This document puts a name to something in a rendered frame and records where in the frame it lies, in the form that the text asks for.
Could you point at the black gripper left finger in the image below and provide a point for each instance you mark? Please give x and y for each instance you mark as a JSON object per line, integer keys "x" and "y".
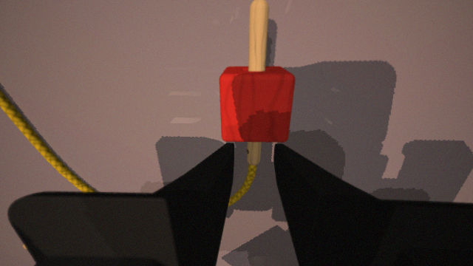
{"x": 180, "y": 224}

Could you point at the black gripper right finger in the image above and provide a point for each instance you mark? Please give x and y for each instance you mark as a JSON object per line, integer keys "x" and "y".
{"x": 333, "y": 223}

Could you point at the red wooden block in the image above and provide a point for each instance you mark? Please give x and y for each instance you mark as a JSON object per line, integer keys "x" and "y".
{"x": 256, "y": 106}

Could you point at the light wooden stick with yellow string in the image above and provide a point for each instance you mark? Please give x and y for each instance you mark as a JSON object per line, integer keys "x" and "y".
{"x": 258, "y": 33}

